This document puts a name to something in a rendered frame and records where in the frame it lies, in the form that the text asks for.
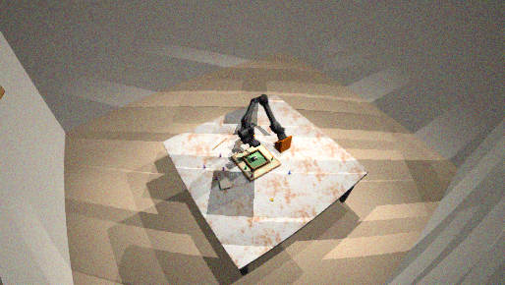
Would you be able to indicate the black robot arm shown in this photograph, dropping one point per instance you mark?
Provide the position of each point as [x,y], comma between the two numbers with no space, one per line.
[248,128]

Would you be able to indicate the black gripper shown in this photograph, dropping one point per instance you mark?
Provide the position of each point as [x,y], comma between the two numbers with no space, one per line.
[253,142]

